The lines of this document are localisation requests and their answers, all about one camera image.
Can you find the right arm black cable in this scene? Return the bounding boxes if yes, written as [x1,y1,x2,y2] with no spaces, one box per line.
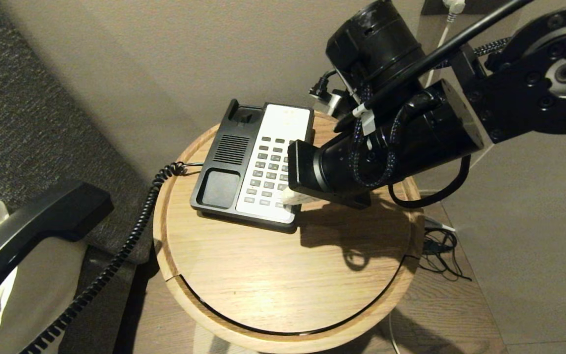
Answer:
[335,0,534,209]

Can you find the black coiled phone cord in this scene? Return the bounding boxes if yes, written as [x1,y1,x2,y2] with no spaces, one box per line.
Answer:
[20,161,188,354]

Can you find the black and white telephone base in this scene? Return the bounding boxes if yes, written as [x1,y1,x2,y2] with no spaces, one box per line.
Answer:
[190,98,314,234]

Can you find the grey fabric headboard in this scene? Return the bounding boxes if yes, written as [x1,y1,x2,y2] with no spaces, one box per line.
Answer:
[0,0,161,266]

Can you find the black telephone handset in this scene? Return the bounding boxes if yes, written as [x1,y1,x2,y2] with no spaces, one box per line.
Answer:
[0,181,114,300]

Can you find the dark fabric bed base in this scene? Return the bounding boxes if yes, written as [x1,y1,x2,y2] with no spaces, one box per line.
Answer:
[59,246,139,354]

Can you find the beige mattress cover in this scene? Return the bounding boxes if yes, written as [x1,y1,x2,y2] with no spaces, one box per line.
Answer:
[0,216,89,354]

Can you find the white power cable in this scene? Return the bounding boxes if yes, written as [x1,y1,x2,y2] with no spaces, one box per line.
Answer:
[387,12,455,354]

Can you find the large black wall outlet plate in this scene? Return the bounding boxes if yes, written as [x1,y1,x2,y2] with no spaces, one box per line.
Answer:
[421,0,517,15]

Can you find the grey cable connector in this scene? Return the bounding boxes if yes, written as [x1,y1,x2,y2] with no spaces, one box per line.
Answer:
[422,215,456,233]

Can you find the round wooden side table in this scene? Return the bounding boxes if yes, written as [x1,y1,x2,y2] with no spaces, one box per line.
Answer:
[153,109,424,353]

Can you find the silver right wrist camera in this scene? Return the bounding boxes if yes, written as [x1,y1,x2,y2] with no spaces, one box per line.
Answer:
[309,73,352,118]

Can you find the tangled black floor cables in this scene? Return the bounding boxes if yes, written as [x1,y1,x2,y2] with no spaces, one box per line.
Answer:
[418,227,473,282]

